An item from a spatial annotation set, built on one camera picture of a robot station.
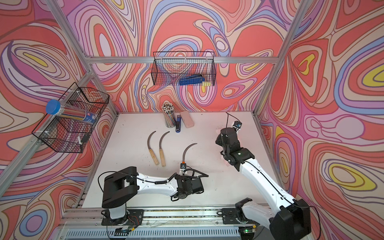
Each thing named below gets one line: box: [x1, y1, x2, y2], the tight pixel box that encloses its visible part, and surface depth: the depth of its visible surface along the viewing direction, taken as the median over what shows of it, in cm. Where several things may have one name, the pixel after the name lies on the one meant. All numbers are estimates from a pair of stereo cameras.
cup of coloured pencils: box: [161, 102, 176, 129], surface depth 103 cm
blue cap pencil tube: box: [46, 99, 97, 124], surface depth 66 cm
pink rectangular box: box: [180, 111, 195, 129], surface depth 114 cm
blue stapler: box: [175, 114, 182, 133], surface depth 113 cm
